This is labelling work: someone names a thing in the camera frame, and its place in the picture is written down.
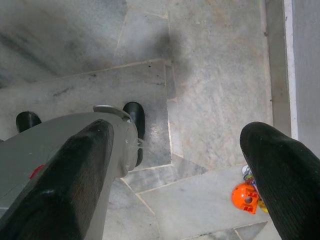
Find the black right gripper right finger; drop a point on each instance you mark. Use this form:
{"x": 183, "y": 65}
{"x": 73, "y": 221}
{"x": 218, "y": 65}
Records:
{"x": 287, "y": 175}

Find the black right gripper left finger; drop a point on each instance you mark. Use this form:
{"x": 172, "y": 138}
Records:
{"x": 70, "y": 175}

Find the orange plastic toy ball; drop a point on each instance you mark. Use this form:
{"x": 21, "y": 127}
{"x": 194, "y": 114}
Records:
{"x": 241, "y": 195}

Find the black robot foot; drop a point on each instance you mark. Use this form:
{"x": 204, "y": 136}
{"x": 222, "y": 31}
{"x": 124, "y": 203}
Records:
{"x": 136, "y": 115}
{"x": 26, "y": 121}

